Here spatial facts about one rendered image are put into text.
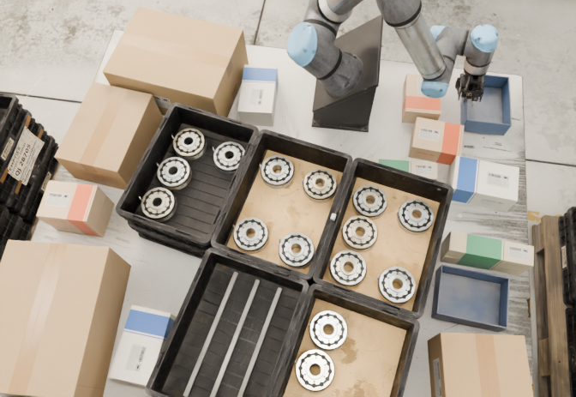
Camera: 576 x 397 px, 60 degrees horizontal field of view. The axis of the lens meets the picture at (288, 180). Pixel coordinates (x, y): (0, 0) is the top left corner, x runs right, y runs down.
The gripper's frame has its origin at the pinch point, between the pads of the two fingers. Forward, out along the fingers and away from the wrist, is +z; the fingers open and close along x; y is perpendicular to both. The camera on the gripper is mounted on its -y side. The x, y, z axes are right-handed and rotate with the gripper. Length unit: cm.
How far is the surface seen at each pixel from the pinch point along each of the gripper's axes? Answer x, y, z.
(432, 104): -11.1, 4.5, -1.6
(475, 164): 3.8, 26.3, -1.4
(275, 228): -54, 61, -13
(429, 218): -10, 50, -10
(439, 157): -7.2, 22.9, 2.4
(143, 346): -84, 100, -12
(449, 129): -4.8, 13.8, -0.8
